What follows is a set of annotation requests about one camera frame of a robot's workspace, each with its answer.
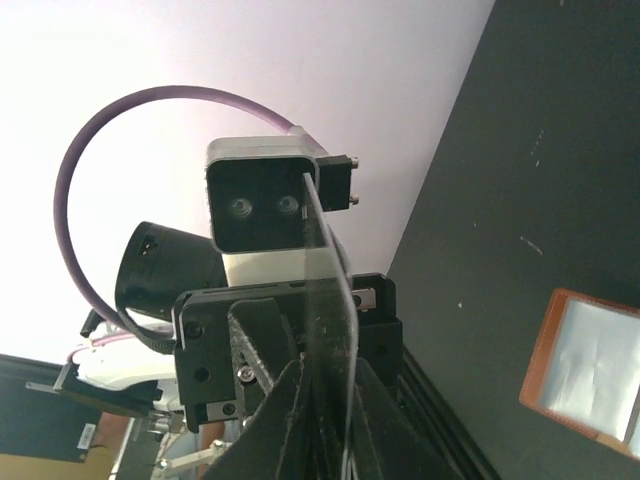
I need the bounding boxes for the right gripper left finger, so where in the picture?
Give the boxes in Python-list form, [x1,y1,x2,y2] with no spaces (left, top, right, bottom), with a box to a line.
[203,360,320,480]

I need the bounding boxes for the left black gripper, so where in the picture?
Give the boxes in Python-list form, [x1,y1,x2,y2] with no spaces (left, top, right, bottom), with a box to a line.
[172,273,403,432]

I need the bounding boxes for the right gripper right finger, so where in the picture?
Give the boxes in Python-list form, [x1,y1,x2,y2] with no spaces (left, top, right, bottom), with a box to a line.
[351,359,460,480]

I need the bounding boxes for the black credit card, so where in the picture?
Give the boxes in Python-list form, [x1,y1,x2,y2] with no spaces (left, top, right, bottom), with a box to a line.
[302,173,358,479]

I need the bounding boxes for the brown leather card holder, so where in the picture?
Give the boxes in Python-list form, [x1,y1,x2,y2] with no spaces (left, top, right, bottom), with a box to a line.
[519,288,639,460]

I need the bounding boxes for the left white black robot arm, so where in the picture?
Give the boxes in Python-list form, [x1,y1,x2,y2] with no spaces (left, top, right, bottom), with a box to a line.
[56,222,402,424]

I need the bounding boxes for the black monitor background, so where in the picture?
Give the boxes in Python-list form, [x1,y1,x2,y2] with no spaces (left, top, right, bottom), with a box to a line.
[0,352,156,466]

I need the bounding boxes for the black aluminium frame rail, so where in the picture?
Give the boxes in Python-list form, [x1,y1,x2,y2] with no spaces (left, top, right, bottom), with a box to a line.
[397,347,501,480]

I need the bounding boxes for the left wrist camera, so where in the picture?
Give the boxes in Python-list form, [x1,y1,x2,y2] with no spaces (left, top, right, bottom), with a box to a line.
[205,126,359,287]

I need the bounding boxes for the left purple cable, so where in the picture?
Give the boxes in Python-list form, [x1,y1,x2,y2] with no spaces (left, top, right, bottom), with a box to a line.
[52,84,301,351]

